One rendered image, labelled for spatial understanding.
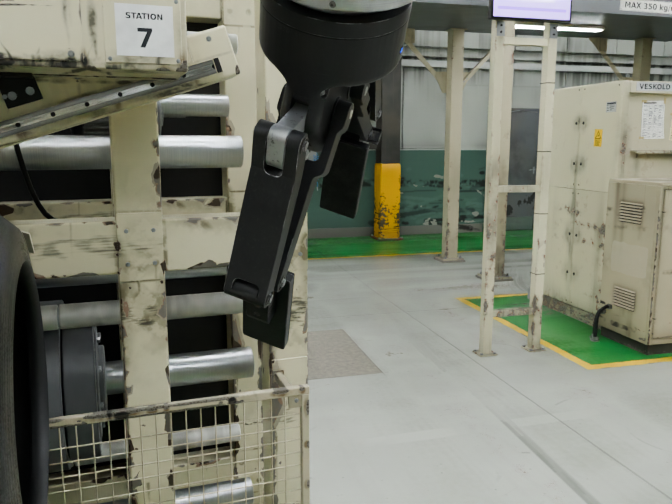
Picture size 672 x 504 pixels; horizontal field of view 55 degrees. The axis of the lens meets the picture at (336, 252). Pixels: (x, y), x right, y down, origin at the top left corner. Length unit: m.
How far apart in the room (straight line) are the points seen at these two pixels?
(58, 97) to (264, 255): 0.96
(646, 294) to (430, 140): 6.49
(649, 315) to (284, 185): 4.86
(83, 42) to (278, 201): 0.84
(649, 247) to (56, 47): 4.45
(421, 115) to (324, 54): 10.60
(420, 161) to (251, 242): 10.50
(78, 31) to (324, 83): 0.84
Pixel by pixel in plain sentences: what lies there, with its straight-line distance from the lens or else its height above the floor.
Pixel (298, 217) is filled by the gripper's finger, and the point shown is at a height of 1.48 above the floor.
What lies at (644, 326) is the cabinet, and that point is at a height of 0.21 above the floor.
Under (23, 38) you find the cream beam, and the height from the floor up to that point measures 1.68.
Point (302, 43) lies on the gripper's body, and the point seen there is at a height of 1.57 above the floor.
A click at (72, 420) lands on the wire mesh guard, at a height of 0.99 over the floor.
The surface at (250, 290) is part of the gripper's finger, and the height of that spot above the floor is 1.44.
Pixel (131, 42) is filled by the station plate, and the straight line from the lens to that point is 1.13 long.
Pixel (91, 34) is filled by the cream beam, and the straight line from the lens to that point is 1.13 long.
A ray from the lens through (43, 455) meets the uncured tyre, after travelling 1.19.
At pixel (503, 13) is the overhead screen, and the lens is 4.62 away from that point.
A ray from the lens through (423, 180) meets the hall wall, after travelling 10.86.
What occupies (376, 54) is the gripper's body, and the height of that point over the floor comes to 1.56.
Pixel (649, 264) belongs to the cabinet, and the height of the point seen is 0.67.
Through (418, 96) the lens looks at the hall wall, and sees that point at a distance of 10.90.
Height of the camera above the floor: 1.52
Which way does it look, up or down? 10 degrees down
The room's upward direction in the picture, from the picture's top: straight up
